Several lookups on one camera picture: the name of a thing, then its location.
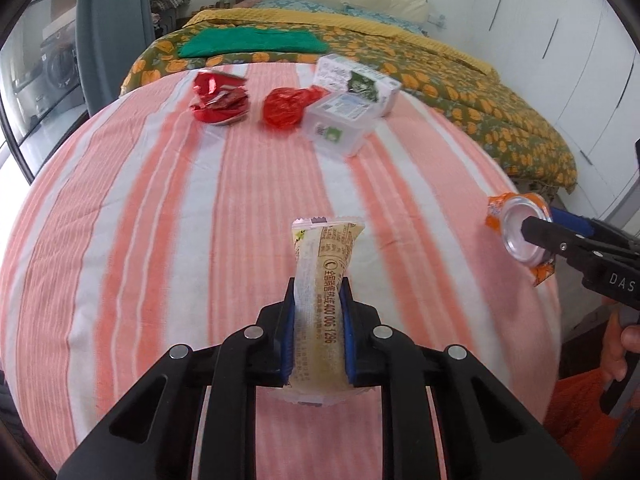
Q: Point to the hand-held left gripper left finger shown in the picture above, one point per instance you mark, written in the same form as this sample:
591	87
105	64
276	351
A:
287	340

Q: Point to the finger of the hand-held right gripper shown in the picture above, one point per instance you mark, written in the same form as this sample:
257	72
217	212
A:
572	222
545	237

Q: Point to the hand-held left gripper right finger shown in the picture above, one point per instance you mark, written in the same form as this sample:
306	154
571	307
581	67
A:
348	345

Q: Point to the crushed orange drink can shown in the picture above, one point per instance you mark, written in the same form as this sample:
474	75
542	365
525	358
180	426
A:
515	230

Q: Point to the pale snack packet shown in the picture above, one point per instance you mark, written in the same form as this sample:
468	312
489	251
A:
325	270

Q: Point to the person's right hand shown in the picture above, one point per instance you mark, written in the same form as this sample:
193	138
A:
611	355

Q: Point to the orange fleece garment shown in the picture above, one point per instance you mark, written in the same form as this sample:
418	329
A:
575	410

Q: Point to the floral green orange quilt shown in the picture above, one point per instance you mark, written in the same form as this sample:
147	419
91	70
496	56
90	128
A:
475	105

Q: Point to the white wardrobe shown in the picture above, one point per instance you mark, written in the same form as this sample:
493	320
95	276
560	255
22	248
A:
550	60

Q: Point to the clear plastic box green label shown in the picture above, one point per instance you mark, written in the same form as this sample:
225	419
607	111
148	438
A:
335	130

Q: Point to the white green drink carton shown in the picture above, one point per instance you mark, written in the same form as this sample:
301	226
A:
370	85

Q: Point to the crumpled red wrapper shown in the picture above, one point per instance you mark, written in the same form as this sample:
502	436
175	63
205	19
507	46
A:
282	107

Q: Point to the red foil wrapper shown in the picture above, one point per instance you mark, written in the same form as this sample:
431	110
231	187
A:
215	105

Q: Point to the blue patterned pillow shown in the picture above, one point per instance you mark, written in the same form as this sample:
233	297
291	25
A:
380	17

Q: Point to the green cloth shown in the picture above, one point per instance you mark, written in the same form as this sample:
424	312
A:
250	40

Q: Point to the grey blue curtain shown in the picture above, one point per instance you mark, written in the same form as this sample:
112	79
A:
115	35

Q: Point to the washing machine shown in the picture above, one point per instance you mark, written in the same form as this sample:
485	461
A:
60	62

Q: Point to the glass sliding door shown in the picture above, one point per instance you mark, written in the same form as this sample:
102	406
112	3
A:
40	60

